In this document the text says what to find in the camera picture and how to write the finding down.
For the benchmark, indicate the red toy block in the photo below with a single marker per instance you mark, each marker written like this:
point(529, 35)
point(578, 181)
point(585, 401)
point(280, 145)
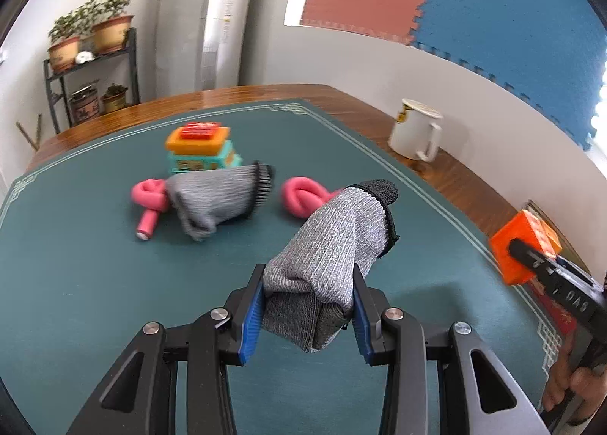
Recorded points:
point(201, 130)

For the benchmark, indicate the white mug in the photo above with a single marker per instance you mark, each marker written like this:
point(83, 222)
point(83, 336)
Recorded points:
point(410, 134)

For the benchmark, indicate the teal toy box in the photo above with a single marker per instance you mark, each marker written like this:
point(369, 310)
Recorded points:
point(208, 162)

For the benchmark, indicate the small white ornament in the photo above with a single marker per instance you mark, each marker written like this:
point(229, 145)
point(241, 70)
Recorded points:
point(85, 57)

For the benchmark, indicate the wooden sticks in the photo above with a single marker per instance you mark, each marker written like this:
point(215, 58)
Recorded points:
point(31, 131)

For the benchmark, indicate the brown patterned ceramic pot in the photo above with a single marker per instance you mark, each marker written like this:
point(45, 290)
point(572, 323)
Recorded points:
point(84, 105)

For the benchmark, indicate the pink foam hair curler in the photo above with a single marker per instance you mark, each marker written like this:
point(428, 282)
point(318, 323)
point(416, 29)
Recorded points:
point(298, 198)
point(149, 195)

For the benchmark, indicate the orange toy block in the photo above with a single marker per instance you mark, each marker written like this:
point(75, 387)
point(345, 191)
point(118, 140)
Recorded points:
point(189, 145)

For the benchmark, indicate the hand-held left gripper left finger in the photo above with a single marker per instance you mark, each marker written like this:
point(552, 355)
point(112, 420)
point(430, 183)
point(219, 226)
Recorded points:
point(250, 323)

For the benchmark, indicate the person's right hand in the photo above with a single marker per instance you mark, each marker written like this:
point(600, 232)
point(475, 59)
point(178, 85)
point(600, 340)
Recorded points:
point(559, 378)

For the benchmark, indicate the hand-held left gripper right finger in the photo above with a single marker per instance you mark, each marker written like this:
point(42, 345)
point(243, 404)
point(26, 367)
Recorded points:
point(361, 323)

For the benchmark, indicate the green table mat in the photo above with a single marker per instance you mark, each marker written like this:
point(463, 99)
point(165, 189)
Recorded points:
point(118, 283)

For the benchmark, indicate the small potted plant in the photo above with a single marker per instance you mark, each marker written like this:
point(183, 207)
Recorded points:
point(114, 101)

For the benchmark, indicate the grey knitted glove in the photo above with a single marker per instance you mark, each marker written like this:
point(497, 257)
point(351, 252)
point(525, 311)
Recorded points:
point(327, 245)
point(213, 198)

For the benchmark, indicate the white tower air conditioner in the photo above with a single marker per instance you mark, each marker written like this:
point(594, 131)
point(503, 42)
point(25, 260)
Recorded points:
point(213, 13)

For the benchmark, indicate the black metal plant rack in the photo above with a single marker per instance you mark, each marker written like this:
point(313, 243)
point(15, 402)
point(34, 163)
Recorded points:
point(130, 70)

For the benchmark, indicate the orange cube block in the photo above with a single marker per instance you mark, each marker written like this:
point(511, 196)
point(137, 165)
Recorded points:
point(510, 238)

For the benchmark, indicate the blue foam puzzle mat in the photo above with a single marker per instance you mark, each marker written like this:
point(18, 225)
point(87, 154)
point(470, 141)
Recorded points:
point(512, 22)

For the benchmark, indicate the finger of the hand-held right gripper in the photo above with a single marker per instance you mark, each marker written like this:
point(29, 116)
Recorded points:
point(531, 255)
point(574, 271)

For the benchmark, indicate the potted plant in terracotta pot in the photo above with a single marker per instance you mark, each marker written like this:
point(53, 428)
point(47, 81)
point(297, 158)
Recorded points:
point(111, 32)
point(64, 53)

